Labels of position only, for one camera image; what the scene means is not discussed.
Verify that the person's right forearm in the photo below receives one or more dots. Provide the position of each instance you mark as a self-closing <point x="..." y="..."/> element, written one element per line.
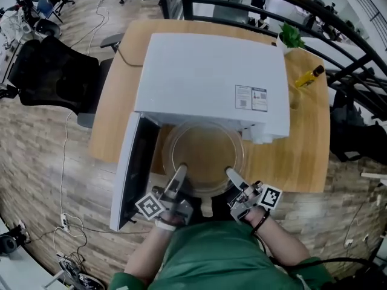
<point x="281" y="243"/>

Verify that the dark rounded chair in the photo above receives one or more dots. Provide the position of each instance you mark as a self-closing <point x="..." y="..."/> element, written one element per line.
<point x="48" y="27"/>

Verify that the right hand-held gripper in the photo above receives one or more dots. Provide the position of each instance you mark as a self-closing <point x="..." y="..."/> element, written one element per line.
<point x="269" y="196"/>

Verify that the black round device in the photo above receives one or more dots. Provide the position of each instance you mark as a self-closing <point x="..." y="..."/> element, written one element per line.
<point x="9" y="243"/>

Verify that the plain white desk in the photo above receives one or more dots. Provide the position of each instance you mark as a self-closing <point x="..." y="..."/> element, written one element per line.
<point x="18" y="270"/>

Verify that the blue chair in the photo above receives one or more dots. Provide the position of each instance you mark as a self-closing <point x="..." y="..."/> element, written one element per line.
<point x="45" y="6"/>

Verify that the clear glass turntable plate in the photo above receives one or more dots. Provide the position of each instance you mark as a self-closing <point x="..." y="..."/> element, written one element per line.
<point x="205" y="156"/>

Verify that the person's dark trousers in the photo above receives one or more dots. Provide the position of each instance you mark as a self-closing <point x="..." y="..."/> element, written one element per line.
<point x="222" y="210"/>

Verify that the person's left forearm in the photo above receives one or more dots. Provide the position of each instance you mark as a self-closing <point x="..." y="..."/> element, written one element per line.
<point x="148" y="252"/>

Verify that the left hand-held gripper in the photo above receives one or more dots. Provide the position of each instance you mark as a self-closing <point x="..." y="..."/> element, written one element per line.
<point x="148" y="206"/>

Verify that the black mesh office chair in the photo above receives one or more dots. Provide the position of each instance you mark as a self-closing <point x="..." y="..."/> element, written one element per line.
<point x="54" y="74"/>

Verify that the white microwave door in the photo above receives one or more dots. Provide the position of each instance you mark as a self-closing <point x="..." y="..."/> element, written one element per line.
<point x="142" y="162"/>

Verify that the black draped office chair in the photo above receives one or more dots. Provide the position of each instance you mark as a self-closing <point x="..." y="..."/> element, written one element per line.
<point x="353" y="137"/>

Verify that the yellow bottle with black cap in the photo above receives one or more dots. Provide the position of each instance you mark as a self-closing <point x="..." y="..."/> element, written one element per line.
<point x="305" y="78"/>

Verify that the green plant in white pot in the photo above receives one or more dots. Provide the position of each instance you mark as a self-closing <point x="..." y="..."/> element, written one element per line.
<point x="291" y="36"/>

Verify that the person's green shirt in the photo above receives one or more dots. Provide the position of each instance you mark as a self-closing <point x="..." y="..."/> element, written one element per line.
<point x="217" y="258"/>

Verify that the cluttered white desk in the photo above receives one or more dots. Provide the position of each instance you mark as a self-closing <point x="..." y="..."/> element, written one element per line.
<point x="12" y="50"/>

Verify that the white microwave oven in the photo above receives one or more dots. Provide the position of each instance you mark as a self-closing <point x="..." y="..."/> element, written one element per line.
<point x="211" y="71"/>

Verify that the white wristband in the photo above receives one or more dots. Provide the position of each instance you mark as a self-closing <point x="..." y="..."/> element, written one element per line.
<point x="164" y="225"/>

